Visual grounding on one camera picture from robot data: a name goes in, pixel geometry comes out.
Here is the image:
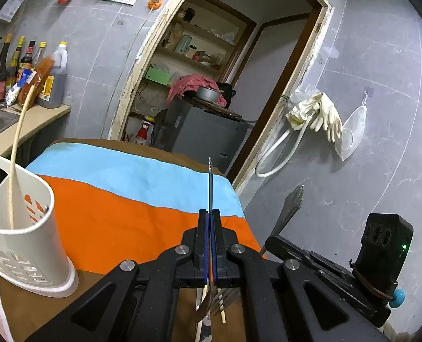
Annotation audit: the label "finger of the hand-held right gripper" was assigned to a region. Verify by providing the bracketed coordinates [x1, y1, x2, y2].
[264, 235, 308, 263]

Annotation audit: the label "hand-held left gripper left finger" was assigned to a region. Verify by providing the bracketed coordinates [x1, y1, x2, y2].
[26, 209, 211, 342]

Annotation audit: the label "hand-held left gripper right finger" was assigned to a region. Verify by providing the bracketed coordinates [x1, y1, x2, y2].
[211, 209, 393, 342]

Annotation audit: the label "white plastic utensil caddy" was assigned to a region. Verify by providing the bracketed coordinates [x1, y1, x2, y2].
[0, 150, 79, 298]

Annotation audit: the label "striped colourful blanket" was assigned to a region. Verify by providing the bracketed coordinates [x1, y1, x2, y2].
[0, 137, 268, 342]

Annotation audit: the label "white filter bag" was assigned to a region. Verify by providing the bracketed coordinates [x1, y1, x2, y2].
[334, 91, 368, 161]

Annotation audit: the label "small grey refrigerator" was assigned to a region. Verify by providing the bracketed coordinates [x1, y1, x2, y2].
[157, 96, 249, 175]

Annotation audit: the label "cream rubber gloves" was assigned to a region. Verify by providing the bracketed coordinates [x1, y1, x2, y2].
[286, 93, 343, 142]

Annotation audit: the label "red white bottle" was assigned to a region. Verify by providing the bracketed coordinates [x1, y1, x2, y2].
[135, 121, 154, 146]

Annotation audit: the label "wooden board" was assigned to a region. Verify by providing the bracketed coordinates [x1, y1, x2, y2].
[189, 96, 243, 120]

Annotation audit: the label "black bag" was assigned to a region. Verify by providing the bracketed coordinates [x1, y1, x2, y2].
[216, 83, 236, 109]

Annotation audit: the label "metal pot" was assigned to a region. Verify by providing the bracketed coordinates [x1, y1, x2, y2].
[196, 86, 221, 103]

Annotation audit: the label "pink cloth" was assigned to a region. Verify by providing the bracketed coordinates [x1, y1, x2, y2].
[166, 75, 220, 107]

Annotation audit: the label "green box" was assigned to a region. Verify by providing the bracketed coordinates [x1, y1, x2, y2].
[145, 68, 172, 85]

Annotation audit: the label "large plastic jug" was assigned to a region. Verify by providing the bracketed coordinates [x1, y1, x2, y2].
[36, 41, 69, 109]

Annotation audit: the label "wooden shelf unit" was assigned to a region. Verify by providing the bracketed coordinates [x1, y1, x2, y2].
[125, 0, 258, 143]

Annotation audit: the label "green cup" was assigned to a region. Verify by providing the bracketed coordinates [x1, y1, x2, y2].
[175, 35, 192, 56]

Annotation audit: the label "orange-red spice packet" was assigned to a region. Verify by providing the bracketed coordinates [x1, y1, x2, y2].
[19, 58, 55, 105]

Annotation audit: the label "blue white packet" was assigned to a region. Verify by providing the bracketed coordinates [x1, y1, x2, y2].
[4, 69, 33, 107]

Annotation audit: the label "clear glass bottle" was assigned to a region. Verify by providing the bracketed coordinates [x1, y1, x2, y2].
[33, 42, 48, 68]

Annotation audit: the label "red-capped sauce bottle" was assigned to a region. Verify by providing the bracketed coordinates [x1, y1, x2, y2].
[19, 41, 35, 75]

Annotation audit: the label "dark soy sauce bottle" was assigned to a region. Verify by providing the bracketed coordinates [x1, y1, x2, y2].
[0, 35, 12, 102]

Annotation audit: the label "yellow-capped sauce bottle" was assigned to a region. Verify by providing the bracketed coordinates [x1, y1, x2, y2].
[6, 36, 24, 86]

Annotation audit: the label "white hose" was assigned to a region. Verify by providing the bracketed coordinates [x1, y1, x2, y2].
[255, 121, 309, 178]

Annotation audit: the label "worn door frame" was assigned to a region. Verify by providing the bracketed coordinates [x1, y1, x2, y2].
[107, 0, 334, 193]

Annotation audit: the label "thin white cable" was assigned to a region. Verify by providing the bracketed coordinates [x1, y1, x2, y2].
[127, 7, 154, 65]

